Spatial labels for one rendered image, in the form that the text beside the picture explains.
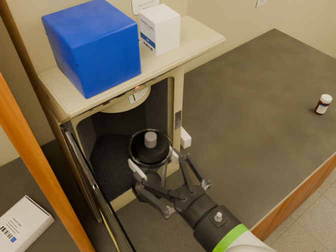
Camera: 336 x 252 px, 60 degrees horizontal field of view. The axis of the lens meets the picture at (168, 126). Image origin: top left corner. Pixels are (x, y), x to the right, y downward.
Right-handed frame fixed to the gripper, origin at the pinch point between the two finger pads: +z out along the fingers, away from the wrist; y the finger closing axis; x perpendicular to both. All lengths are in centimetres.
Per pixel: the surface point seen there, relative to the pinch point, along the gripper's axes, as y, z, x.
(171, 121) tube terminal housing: -13.7, 9.1, 3.0
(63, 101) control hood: 16.0, -2.8, -30.6
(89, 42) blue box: 11.0, -4.8, -39.3
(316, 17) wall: -174, 50, 38
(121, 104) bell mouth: 1.5, 8.5, -13.1
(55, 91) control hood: 16.1, -0.1, -30.6
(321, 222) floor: -103, -34, 120
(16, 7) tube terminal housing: 15.7, 5.9, -41.3
